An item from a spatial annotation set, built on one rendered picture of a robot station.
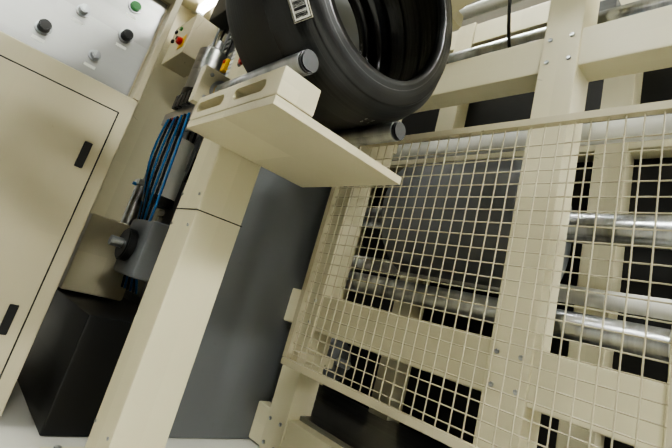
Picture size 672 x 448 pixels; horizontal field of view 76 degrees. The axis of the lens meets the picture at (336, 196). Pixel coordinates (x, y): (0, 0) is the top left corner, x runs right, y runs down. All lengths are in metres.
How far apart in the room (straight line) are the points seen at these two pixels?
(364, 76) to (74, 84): 0.81
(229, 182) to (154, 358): 0.44
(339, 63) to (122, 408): 0.86
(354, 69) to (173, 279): 0.62
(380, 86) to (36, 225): 0.93
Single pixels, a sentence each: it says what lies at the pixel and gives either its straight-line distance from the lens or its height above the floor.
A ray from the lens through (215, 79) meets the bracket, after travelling 1.11.
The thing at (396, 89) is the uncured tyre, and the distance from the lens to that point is 0.99.
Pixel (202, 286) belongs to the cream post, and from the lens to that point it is 1.11.
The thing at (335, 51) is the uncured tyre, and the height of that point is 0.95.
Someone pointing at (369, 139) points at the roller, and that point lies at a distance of 1.03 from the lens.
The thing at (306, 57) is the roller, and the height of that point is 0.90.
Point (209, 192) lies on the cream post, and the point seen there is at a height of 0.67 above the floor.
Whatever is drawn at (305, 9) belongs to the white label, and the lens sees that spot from 0.86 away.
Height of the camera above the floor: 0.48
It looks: 14 degrees up
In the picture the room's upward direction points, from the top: 16 degrees clockwise
